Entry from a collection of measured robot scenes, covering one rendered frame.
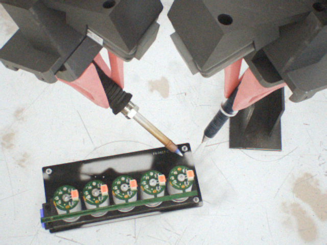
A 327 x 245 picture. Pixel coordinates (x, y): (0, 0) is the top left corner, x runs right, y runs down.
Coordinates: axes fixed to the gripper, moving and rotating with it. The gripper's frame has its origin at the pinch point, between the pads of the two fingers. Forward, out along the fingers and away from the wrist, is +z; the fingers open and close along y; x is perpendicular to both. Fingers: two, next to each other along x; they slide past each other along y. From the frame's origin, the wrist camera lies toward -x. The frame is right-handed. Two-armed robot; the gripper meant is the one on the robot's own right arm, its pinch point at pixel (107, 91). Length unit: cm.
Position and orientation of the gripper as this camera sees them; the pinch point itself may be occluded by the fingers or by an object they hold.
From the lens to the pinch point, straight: 58.0
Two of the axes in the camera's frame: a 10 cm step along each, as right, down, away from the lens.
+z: 3.6, 6.0, 7.1
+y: 5.6, -7.5, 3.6
